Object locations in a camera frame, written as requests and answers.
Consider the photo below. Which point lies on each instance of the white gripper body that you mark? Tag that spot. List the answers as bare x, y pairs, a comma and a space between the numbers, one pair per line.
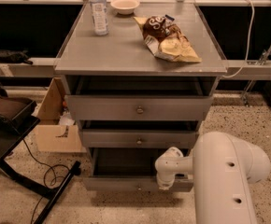
164, 179

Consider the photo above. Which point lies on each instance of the grey bottom drawer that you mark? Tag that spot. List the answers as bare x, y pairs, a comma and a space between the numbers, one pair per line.
123, 169

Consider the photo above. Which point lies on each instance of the grey drawer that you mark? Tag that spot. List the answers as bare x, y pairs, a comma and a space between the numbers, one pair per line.
139, 138
99, 107
123, 169

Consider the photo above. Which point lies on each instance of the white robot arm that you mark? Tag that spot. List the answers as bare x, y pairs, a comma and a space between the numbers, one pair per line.
223, 166

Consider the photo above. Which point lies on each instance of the grey drawer cabinet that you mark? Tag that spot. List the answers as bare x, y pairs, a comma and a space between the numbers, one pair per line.
120, 64

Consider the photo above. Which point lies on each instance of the grey middle drawer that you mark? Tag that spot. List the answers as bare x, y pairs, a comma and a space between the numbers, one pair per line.
139, 138

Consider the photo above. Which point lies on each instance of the grey top drawer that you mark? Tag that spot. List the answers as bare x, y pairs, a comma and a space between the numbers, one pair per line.
99, 107

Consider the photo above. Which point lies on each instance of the brown yellow chip bag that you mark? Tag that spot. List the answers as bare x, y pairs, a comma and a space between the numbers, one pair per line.
165, 40

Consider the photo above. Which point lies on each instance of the cardboard box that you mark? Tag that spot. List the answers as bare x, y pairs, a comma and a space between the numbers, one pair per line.
56, 132

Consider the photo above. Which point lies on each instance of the metal railing beam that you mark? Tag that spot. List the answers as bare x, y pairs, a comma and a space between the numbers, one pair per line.
43, 67

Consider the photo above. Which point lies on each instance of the white paper bowl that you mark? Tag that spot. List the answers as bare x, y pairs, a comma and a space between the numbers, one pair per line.
125, 7

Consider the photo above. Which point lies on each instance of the black rolling stand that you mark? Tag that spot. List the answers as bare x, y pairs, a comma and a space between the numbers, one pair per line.
10, 137

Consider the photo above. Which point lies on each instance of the clear plastic water bottle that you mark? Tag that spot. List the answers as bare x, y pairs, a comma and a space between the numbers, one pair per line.
99, 13

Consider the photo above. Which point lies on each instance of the brown bag on stand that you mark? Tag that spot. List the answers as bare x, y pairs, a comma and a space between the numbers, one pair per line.
15, 110

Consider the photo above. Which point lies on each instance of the black cloth on beam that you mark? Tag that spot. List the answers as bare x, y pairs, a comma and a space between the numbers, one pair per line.
11, 56

